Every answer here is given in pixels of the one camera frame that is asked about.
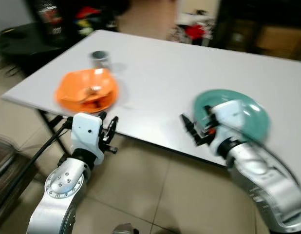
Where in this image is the grey metal cup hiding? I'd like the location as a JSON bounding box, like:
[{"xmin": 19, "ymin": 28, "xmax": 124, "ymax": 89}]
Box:
[{"xmin": 91, "ymin": 50, "xmax": 112, "ymax": 70}]

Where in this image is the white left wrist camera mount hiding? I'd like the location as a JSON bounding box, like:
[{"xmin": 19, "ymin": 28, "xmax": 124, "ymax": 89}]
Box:
[{"xmin": 70, "ymin": 113, "xmax": 106, "ymax": 165}]

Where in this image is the black side table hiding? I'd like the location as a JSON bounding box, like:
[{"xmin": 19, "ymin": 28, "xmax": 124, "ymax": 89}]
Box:
[{"xmin": 0, "ymin": 22, "xmax": 61, "ymax": 75}]

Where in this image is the teal plastic plate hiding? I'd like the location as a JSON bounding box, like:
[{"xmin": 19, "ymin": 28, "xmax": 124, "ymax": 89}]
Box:
[{"xmin": 192, "ymin": 89, "xmax": 271, "ymax": 145}]

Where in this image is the black shelf unit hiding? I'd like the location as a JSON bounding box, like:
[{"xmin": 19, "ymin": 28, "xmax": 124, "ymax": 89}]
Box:
[{"xmin": 209, "ymin": 0, "xmax": 301, "ymax": 61}]

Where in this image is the black folding table leg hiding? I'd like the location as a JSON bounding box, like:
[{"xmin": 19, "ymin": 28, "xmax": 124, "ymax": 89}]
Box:
[{"xmin": 38, "ymin": 110, "xmax": 68, "ymax": 142}]

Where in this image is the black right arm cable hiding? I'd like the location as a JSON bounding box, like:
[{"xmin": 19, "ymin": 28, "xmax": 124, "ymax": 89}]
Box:
[{"xmin": 258, "ymin": 141, "xmax": 301, "ymax": 195}]

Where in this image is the orange plastic plate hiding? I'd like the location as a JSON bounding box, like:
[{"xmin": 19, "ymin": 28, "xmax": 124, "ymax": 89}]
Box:
[{"xmin": 55, "ymin": 78, "xmax": 119, "ymax": 114}]

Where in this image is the small golden spoon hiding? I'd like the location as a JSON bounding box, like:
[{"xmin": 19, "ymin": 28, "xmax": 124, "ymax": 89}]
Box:
[{"xmin": 80, "ymin": 86, "xmax": 103, "ymax": 101}]

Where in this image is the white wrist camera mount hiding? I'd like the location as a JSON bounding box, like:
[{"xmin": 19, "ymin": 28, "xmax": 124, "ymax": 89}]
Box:
[
  {"xmin": 70, "ymin": 113, "xmax": 106, "ymax": 165},
  {"xmin": 209, "ymin": 100, "xmax": 249, "ymax": 152}
]

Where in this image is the black bottle with red label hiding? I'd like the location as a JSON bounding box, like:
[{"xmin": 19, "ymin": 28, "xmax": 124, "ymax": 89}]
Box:
[{"xmin": 36, "ymin": 0, "xmax": 63, "ymax": 44}]

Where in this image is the orange plastic bowl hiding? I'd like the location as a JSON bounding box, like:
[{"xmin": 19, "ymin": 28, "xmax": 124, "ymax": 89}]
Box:
[{"xmin": 59, "ymin": 68, "xmax": 116, "ymax": 104}]

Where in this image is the red cloth item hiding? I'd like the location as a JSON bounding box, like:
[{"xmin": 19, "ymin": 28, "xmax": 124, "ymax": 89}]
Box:
[{"xmin": 185, "ymin": 24, "xmax": 207, "ymax": 40}]

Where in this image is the grey robot foot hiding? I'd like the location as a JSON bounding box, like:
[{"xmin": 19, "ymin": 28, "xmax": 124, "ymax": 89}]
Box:
[{"xmin": 112, "ymin": 223, "xmax": 140, "ymax": 234}]

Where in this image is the brown cardboard box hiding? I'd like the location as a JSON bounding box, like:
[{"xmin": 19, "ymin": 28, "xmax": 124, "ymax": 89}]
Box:
[{"xmin": 258, "ymin": 27, "xmax": 301, "ymax": 57}]

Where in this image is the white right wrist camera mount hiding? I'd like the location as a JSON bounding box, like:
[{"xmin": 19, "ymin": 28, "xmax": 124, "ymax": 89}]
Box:
[{"xmin": 209, "ymin": 100, "xmax": 249, "ymax": 152}]

